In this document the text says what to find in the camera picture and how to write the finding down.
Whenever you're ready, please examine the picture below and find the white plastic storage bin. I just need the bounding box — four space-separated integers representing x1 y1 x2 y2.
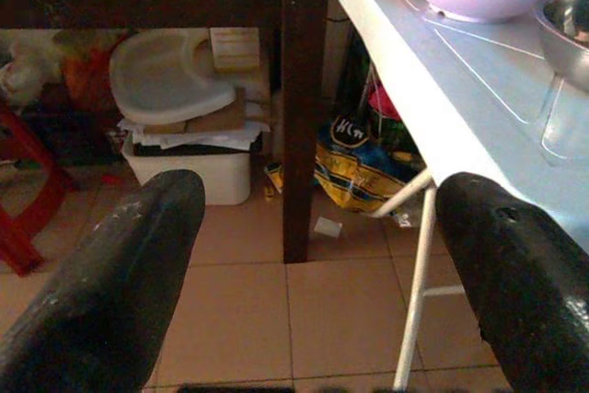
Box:
121 133 263 207

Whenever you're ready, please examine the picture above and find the dark wooden table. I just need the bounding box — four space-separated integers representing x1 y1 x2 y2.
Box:
0 0 341 265

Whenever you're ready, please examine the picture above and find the light wooden block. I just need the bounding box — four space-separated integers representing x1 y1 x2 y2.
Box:
209 27 261 75

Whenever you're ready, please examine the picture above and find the orange plastic bag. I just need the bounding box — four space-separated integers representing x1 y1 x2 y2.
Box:
52 29 130 113

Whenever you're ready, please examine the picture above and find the yellow and blue bag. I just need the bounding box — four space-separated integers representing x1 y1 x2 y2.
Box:
314 112 427 214

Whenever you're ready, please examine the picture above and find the small yellow packet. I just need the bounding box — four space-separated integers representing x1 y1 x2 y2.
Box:
263 161 284 201

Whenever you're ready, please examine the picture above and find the white high chair tray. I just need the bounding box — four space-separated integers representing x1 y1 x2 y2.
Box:
109 28 237 123

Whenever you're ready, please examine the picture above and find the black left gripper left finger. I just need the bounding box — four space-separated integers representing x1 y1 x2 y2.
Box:
0 168 206 393

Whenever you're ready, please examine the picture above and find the stainless steel bowl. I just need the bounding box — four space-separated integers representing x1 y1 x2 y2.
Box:
533 0 589 95

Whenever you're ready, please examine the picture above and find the small white box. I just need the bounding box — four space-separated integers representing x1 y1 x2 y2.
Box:
313 216 344 241

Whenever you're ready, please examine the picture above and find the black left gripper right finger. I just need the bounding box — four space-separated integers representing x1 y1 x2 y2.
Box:
434 171 589 393

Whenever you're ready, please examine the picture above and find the white plastic bag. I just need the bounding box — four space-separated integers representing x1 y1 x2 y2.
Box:
0 38 64 107

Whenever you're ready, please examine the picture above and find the white folding table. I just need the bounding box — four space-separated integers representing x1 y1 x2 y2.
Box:
334 0 589 392

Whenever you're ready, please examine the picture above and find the red plastic stool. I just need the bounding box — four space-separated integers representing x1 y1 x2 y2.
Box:
0 97 77 277

